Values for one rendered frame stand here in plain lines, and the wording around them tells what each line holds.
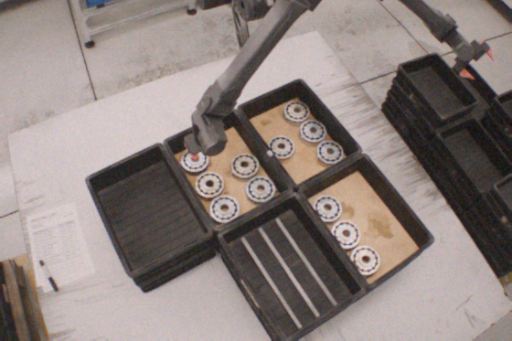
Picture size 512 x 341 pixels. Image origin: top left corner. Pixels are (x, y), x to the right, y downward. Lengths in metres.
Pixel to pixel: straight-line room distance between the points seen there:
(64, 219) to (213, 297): 0.65
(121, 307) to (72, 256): 0.27
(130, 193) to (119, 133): 0.39
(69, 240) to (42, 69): 1.90
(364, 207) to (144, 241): 0.77
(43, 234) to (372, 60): 2.46
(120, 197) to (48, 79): 1.84
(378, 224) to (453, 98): 1.17
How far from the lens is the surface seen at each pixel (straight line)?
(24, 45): 3.63
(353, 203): 1.53
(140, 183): 1.56
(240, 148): 1.59
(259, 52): 1.02
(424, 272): 1.67
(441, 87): 2.52
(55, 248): 1.70
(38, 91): 3.20
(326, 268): 1.43
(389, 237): 1.52
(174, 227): 1.46
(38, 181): 1.86
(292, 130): 1.65
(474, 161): 2.44
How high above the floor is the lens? 2.17
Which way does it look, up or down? 59 degrees down
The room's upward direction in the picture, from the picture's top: 4 degrees clockwise
